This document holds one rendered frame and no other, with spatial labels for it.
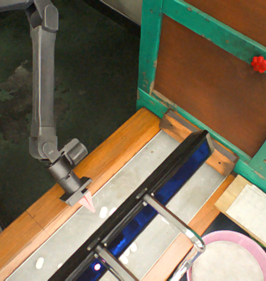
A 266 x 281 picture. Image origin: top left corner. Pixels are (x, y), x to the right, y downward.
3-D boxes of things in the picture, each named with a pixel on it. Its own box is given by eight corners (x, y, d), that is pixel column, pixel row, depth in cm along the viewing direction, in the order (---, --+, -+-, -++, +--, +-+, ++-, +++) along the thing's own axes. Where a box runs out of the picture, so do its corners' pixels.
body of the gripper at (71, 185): (94, 182, 98) (79, 163, 96) (68, 206, 94) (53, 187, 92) (86, 180, 104) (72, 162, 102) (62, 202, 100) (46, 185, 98)
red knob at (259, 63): (247, 68, 79) (253, 55, 75) (251, 63, 80) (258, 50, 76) (262, 77, 78) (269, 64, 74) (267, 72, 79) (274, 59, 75)
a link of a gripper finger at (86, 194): (104, 208, 100) (85, 185, 97) (86, 225, 97) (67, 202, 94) (95, 204, 106) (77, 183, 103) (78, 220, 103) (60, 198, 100)
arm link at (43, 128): (27, 15, 98) (42, 1, 89) (45, 20, 101) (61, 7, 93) (26, 158, 96) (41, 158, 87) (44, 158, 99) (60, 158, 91)
